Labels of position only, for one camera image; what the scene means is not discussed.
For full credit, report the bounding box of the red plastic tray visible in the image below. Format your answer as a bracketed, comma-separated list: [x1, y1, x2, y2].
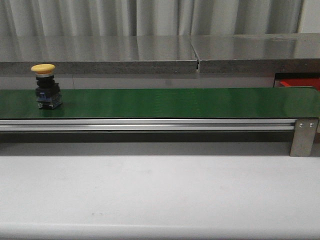
[279, 78, 320, 91]

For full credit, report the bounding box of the green conveyor belt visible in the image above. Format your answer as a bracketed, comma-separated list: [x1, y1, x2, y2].
[0, 87, 320, 119]

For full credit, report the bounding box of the stainless steel counter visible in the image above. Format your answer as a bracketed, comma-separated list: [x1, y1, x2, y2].
[0, 36, 198, 75]
[190, 33, 320, 74]

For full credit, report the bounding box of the left stainless steel counter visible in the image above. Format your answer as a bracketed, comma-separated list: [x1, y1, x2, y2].
[0, 36, 198, 75]

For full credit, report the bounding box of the aluminium conveyor side rail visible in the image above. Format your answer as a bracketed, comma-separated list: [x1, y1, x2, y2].
[0, 118, 296, 132]

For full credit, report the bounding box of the steel conveyor support bracket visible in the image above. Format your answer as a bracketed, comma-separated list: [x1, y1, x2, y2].
[289, 118, 319, 157]

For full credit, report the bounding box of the right stainless steel counter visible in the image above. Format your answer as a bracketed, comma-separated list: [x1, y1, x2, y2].
[190, 33, 320, 74]

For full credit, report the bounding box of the grey pleated curtain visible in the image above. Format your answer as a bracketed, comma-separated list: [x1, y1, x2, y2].
[0, 0, 304, 37]

